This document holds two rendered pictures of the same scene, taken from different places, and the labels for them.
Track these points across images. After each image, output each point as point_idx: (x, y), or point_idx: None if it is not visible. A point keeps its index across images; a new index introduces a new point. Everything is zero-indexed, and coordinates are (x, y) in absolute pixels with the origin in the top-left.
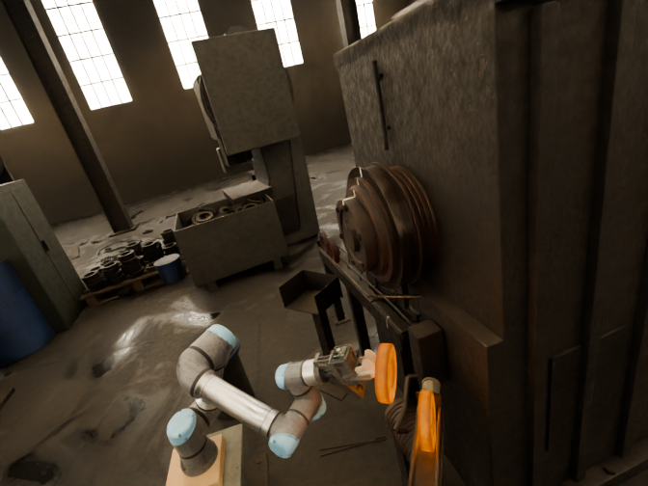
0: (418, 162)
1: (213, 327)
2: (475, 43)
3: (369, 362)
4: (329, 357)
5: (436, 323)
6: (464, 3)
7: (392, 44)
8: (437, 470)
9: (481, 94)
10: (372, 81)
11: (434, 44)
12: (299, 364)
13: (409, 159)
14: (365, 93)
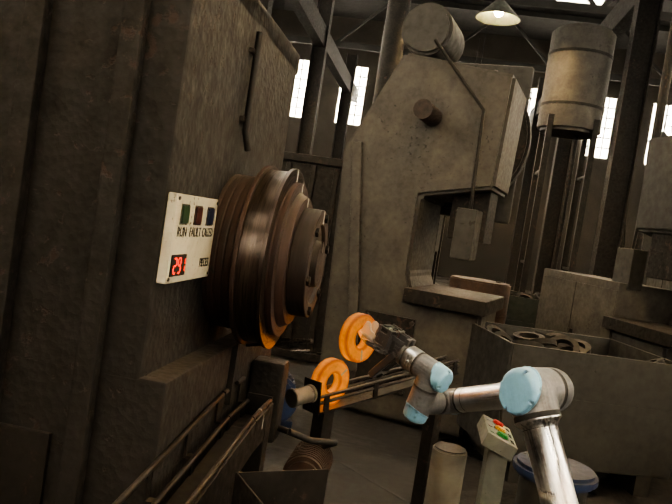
0: (253, 168)
1: (528, 368)
2: (290, 87)
3: (373, 323)
4: (400, 334)
5: (252, 361)
6: (292, 59)
7: (266, 35)
8: (349, 379)
9: (286, 120)
10: (243, 48)
11: (281, 68)
12: (427, 354)
13: (248, 165)
14: (232, 54)
